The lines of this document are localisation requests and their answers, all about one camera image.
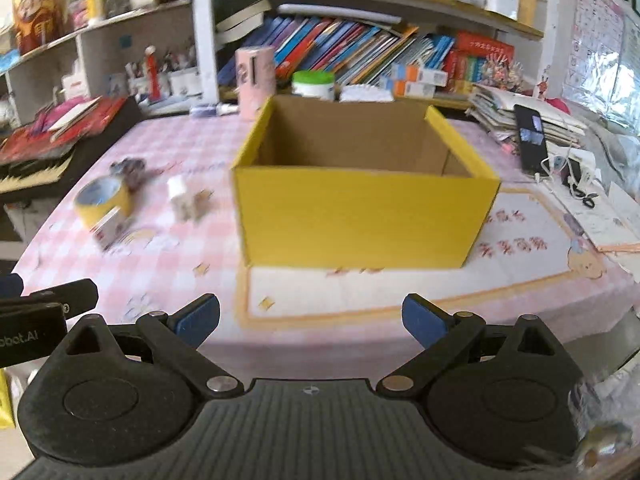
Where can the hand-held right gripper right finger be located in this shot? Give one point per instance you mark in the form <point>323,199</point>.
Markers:
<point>425,324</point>

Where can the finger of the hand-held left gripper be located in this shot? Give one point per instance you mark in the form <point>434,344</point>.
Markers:
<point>65,297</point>
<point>10,287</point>

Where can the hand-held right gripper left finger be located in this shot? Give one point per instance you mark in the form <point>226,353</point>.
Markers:
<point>196,321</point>

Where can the small white red carton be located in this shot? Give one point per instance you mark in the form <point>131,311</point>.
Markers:
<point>114,227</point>

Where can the yellow tape roll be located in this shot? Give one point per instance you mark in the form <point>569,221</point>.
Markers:
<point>102,199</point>

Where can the yellow cardboard box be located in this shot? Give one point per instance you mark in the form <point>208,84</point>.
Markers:
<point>360,210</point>

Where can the pink checked tablecloth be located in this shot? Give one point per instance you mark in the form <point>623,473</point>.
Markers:
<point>150,270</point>

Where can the cream cartoon desk mat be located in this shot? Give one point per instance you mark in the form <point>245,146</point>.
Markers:
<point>525,250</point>

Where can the black electric piano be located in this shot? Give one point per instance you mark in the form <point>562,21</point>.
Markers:
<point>70,160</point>

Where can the pile of red packets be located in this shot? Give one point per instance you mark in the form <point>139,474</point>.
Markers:
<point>60,125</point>

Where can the clear plastic bag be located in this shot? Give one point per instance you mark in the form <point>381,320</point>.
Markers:
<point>607,410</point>

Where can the black smartphone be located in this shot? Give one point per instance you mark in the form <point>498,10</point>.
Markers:
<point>531,140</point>

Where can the blue spray bottle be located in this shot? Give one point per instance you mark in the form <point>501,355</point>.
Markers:
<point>212,109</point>

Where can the white box red label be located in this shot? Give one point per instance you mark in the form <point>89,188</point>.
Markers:
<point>76,85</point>

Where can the white quilted pouch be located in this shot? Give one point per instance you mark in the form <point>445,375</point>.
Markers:
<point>365,93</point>

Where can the red tassel ornament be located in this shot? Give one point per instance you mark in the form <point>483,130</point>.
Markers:
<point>152,72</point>

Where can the stack of notebooks and papers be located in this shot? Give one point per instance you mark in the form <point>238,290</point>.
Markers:
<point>565,125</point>

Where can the orange white medicine boxes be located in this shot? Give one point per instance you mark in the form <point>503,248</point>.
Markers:
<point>417,80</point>

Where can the pink cartoon humidifier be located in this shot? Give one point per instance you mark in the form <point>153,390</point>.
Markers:
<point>255,80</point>

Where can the white jar green lid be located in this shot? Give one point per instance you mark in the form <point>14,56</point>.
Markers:
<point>313,85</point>

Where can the red boxed book set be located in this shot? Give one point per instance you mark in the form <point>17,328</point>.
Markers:
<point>482,60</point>

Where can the orange doll figure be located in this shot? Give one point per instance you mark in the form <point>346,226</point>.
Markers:
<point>36,17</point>

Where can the row of colourful books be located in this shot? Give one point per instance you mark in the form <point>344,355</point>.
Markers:
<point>345,47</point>

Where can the white bookshelf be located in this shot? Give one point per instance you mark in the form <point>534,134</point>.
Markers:
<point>205,25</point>

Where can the wall poster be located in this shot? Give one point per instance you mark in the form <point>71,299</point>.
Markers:
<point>595,35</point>

